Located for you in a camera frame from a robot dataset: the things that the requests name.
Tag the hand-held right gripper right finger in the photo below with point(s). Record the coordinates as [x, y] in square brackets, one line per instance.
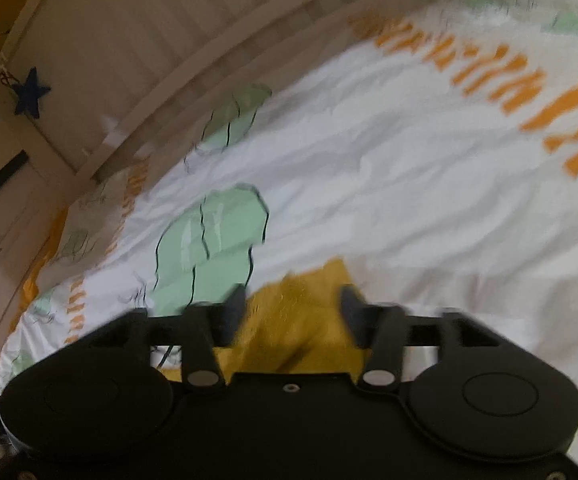
[353, 321]

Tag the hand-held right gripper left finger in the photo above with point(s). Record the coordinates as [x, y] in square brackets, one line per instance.
[231, 317]

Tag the mustard yellow knit sweater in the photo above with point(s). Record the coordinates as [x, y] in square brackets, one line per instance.
[294, 320]

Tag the white leaf-print duvet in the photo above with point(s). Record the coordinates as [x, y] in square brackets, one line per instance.
[394, 185]

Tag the dark blue star decoration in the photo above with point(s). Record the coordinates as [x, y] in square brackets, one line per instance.
[30, 92]

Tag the wooden bed frame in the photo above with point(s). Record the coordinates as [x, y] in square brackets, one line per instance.
[169, 35]

